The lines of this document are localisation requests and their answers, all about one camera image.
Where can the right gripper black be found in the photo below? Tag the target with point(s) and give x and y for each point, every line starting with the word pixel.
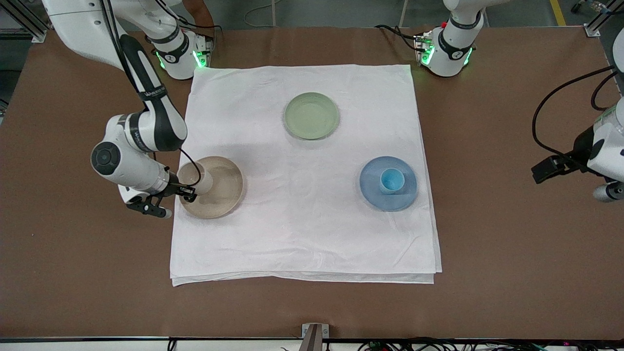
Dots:
pixel 174 188

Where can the blue round plate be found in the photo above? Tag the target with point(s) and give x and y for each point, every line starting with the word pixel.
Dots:
pixel 373 190

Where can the person bare legs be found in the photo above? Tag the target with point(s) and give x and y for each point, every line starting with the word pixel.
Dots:
pixel 200 12

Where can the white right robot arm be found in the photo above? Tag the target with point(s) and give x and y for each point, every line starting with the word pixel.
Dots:
pixel 156 122

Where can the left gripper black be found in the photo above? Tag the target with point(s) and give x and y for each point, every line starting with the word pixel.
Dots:
pixel 579 149

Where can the aluminium frame post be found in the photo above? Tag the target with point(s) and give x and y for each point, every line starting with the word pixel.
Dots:
pixel 592 29
pixel 27 30

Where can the green round plate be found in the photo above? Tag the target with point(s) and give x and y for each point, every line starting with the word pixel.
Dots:
pixel 311 116

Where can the white table cloth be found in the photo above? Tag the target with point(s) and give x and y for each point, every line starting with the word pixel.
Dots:
pixel 302 234

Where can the thin metal pole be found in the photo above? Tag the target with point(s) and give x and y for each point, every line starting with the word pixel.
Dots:
pixel 403 12
pixel 272 12

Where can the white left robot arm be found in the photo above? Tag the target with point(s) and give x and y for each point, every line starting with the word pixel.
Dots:
pixel 451 53

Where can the blue cup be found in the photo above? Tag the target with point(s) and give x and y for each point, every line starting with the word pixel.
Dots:
pixel 392 181

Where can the beige gray round plate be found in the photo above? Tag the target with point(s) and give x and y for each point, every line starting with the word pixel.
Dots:
pixel 224 190

